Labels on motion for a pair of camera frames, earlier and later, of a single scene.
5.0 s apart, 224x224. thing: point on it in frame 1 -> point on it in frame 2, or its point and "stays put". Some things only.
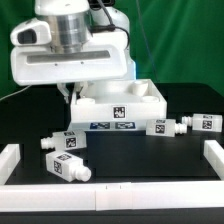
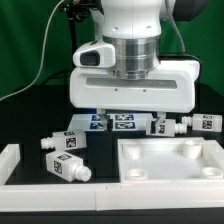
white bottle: [65, 140] stays put
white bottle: [203, 122] stays put
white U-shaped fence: [98, 197] stays put
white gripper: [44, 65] -> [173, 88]
